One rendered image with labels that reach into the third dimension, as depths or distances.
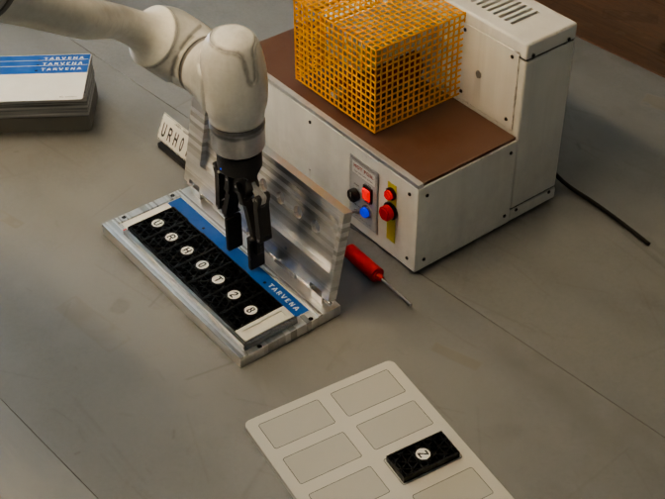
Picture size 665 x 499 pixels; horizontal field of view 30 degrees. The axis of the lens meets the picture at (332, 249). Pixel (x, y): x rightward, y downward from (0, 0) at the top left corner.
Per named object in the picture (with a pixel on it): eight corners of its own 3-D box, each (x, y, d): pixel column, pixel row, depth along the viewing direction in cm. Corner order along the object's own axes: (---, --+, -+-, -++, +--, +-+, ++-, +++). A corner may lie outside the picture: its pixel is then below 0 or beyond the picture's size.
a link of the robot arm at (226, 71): (283, 119, 199) (234, 85, 206) (280, 34, 189) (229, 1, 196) (229, 144, 193) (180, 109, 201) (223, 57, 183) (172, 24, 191)
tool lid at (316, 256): (192, 95, 224) (200, 93, 225) (183, 185, 234) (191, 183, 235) (343, 214, 197) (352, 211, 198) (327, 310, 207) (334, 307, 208)
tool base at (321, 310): (103, 234, 227) (100, 218, 225) (197, 190, 237) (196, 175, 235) (240, 368, 201) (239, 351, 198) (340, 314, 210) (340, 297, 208)
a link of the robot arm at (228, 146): (243, 96, 204) (245, 126, 208) (197, 115, 200) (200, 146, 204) (276, 120, 199) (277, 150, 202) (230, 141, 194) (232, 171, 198)
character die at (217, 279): (186, 288, 212) (186, 283, 212) (234, 265, 217) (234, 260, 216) (202, 304, 209) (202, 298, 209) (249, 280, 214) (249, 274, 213)
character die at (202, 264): (171, 274, 215) (170, 268, 215) (218, 251, 220) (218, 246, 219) (186, 288, 212) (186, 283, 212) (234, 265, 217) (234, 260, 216)
